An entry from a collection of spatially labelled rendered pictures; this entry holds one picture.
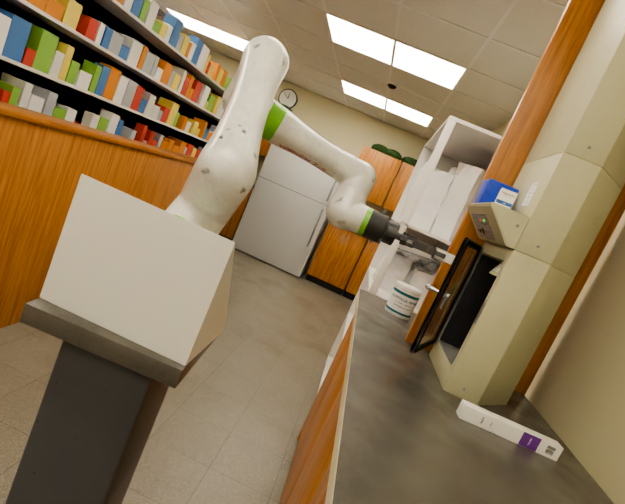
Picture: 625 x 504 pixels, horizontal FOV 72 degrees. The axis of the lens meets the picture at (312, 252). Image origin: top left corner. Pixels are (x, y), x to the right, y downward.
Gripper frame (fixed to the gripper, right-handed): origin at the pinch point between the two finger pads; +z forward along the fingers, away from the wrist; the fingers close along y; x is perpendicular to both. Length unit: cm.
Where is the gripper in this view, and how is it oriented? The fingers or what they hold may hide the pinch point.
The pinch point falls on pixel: (444, 256)
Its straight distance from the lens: 140.9
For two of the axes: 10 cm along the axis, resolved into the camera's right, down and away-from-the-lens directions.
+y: 1.4, -1.0, 9.9
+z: 9.1, 4.1, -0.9
